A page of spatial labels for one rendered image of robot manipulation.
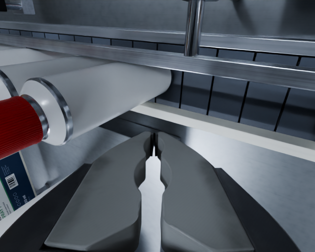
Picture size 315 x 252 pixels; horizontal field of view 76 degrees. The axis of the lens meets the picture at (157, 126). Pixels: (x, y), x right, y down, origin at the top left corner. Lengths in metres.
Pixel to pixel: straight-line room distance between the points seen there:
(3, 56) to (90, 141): 0.21
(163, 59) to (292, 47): 0.12
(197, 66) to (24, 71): 0.15
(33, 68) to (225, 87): 0.20
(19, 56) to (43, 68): 0.09
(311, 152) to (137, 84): 0.17
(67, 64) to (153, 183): 0.24
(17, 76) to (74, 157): 0.32
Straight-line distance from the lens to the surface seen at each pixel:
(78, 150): 0.48
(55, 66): 0.23
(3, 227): 0.44
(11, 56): 0.31
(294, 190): 0.36
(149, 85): 0.22
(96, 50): 0.22
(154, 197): 0.39
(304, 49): 0.24
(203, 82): 0.25
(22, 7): 0.44
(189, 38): 0.17
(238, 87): 0.25
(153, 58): 0.18
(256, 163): 0.34
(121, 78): 0.19
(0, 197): 0.65
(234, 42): 0.24
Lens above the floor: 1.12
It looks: 51 degrees down
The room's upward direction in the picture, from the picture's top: 127 degrees counter-clockwise
